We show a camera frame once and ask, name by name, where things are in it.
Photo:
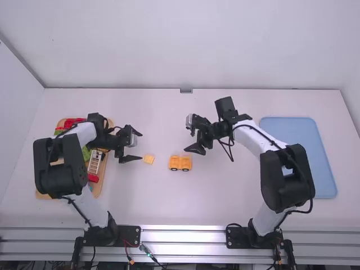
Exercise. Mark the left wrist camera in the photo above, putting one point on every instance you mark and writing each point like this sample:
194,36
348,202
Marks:
132,141

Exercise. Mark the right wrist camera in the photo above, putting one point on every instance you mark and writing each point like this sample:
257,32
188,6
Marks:
189,119

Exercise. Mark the green toy brick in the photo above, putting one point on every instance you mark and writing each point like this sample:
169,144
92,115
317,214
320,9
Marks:
60,130
85,153

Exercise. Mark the blue toy brick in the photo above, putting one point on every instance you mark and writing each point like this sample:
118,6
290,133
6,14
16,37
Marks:
90,187

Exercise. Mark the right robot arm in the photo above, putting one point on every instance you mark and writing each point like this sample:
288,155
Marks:
284,174

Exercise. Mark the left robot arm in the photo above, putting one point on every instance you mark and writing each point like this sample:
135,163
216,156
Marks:
90,202

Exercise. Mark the blue mat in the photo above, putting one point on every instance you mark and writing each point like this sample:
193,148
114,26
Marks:
295,140

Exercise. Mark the tan tray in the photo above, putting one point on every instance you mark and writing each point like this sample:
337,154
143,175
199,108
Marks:
98,186

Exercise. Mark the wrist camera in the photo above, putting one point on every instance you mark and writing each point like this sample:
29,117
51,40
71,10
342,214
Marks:
189,119
132,141

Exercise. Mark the silver rails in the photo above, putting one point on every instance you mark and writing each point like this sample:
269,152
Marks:
182,239

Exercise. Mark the yellow toy car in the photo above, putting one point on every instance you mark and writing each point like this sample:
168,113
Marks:
180,163

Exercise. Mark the yellow toy brick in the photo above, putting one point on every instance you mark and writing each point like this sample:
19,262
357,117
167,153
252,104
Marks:
148,159

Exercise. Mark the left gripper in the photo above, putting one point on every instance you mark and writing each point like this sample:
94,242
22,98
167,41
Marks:
120,142

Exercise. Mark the white toy ladder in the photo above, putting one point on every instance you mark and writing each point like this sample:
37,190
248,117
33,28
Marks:
94,163

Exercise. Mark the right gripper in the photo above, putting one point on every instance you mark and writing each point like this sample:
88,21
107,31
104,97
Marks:
206,135

